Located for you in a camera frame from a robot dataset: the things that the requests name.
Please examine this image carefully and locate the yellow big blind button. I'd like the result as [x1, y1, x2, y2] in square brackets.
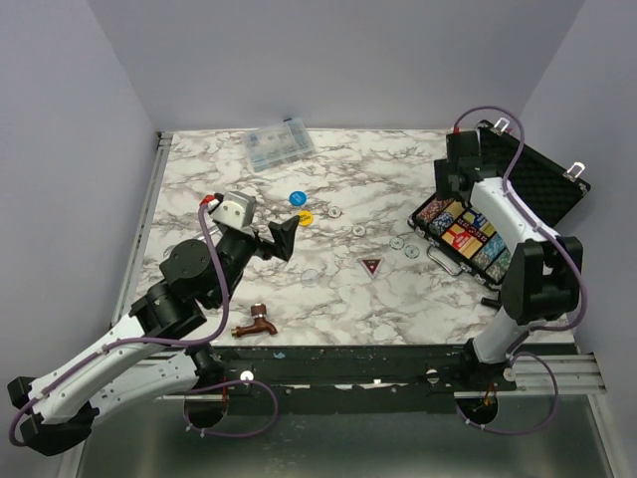
[298, 210, 314, 227]

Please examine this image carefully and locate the blue small blind button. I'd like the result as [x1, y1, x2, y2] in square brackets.
[289, 190, 308, 206]

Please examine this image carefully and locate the blue playing card deck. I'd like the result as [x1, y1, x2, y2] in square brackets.
[458, 208, 495, 242]

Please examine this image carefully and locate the red triangular dealer button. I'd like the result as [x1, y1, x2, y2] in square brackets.
[359, 258, 383, 279]

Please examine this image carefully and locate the red playing card deck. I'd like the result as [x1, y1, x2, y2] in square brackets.
[442, 224, 488, 259]

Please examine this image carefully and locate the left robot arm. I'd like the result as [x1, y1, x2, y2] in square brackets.
[7, 216, 300, 456]

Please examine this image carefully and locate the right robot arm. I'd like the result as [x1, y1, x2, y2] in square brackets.
[434, 128, 587, 390]

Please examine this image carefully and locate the clear plastic disc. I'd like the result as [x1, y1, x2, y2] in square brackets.
[301, 269, 320, 287]

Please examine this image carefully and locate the black poker chip case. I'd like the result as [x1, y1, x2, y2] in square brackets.
[407, 119, 591, 290]

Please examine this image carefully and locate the brown faucet tap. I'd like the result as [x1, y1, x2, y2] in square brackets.
[231, 303, 278, 338]

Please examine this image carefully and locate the clear plastic organizer box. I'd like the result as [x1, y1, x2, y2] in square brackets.
[242, 118, 315, 172]

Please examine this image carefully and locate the black pipe fitting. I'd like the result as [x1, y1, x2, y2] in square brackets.
[480, 297, 502, 310]

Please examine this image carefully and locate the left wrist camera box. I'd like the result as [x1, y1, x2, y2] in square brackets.
[201, 191, 257, 236]

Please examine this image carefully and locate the aluminium frame rail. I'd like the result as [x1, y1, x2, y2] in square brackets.
[109, 131, 173, 327]

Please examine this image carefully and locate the black mounting rail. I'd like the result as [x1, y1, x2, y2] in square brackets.
[192, 346, 516, 415]

